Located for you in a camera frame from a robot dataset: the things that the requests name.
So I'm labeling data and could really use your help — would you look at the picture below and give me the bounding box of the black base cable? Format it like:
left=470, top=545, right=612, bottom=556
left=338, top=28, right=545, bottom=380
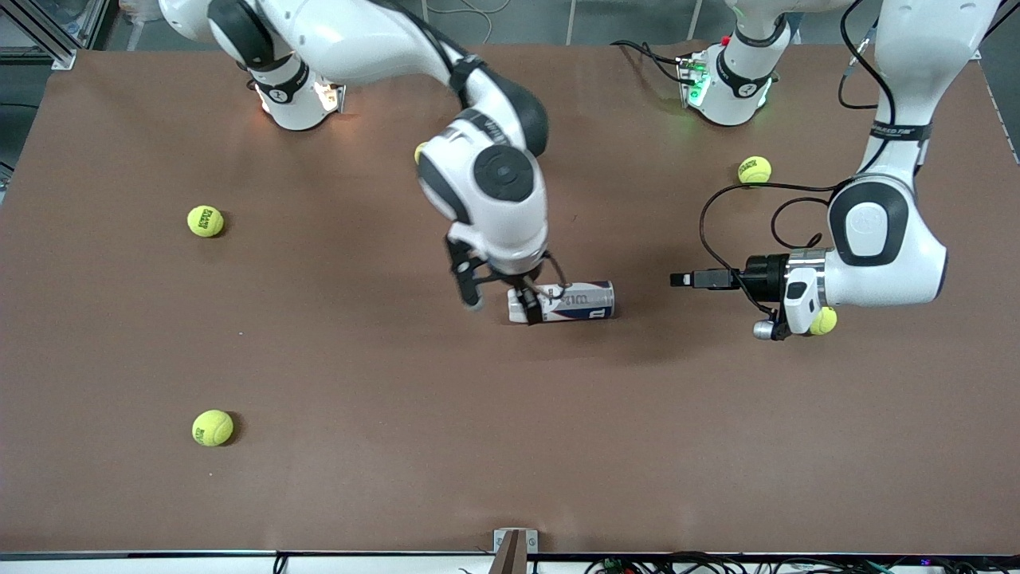
left=610, top=38, right=688, bottom=84

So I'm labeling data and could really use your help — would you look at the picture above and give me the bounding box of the black cable bundle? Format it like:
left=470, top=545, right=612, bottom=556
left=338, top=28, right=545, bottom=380
left=586, top=552, right=1020, bottom=574

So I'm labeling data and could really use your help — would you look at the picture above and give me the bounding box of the grey camera mast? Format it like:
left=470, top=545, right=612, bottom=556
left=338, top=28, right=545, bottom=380
left=488, top=532, right=528, bottom=574

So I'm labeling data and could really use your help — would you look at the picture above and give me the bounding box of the clear tennis ball can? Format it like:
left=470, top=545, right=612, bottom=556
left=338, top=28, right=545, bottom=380
left=508, top=281, right=616, bottom=324

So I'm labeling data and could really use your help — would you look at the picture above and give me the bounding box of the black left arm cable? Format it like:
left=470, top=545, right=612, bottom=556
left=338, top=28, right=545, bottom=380
left=700, top=0, right=901, bottom=276

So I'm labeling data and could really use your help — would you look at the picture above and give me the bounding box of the aluminium cell frame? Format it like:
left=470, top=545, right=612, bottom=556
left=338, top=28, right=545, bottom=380
left=0, top=0, right=110, bottom=71

